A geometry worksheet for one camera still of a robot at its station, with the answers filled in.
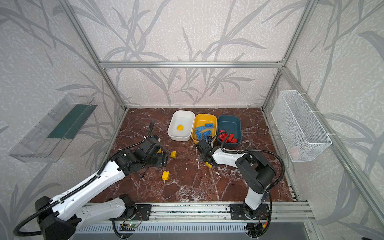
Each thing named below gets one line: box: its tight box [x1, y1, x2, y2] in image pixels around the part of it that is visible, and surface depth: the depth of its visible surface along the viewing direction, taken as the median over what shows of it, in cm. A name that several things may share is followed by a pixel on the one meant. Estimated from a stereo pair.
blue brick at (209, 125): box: [204, 123, 214, 129], surface depth 109 cm
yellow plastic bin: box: [191, 113, 218, 144], surface depth 109 cm
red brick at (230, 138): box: [225, 133, 235, 143], surface depth 103 cm
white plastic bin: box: [167, 110, 195, 141], surface depth 109 cm
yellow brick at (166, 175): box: [161, 170, 170, 181], surface depth 86 cm
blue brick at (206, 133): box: [203, 130, 212, 137], surface depth 104 cm
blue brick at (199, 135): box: [195, 130, 203, 141], surface depth 101 cm
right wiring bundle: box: [244, 205, 272, 239], surface depth 72 cm
